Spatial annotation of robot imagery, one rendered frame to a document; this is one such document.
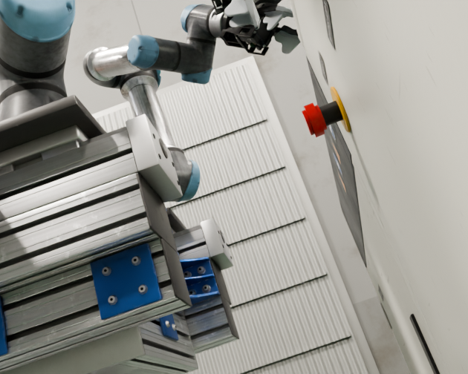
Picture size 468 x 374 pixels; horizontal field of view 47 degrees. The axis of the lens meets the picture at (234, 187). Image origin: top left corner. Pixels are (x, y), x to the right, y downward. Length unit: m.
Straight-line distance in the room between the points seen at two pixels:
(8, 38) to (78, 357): 0.50
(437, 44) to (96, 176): 0.64
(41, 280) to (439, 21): 0.72
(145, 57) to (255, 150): 3.07
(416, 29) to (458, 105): 0.04
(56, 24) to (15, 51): 0.09
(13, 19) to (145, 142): 0.26
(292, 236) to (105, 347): 3.23
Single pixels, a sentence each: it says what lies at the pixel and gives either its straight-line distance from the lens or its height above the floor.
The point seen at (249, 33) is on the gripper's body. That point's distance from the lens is 1.24.
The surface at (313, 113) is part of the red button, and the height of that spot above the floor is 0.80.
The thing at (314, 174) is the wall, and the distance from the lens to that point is 4.24.
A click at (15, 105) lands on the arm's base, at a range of 0.94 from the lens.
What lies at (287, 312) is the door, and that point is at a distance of 3.91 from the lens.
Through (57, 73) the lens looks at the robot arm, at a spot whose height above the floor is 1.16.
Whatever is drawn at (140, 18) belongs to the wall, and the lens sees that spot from 5.39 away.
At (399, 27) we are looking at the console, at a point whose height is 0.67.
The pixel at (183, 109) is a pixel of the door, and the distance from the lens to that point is 4.63.
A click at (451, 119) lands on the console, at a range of 0.24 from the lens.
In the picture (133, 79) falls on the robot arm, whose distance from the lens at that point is 1.67.
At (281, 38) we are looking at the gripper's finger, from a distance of 1.28.
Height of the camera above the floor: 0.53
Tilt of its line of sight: 24 degrees up
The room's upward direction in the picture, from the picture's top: 19 degrees counter-clockwise
